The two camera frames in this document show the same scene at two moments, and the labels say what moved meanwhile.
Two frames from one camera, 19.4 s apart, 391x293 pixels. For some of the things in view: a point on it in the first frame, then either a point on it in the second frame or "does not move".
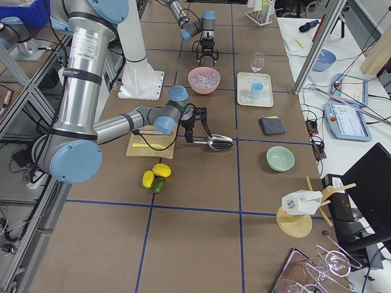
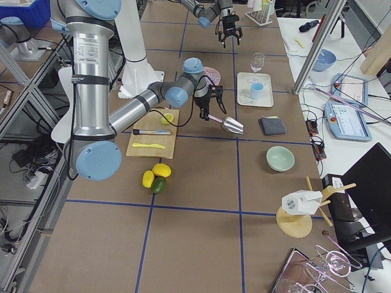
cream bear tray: [255, 90] does not move
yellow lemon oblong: [148, 179] does not move
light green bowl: [280, 159] does not move
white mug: [301, 202] does not move
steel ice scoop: [217, 142] → [230, 124]
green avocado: [159, 185] does not move
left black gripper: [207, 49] → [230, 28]
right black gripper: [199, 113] → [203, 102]
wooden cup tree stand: [299, 225] does not move
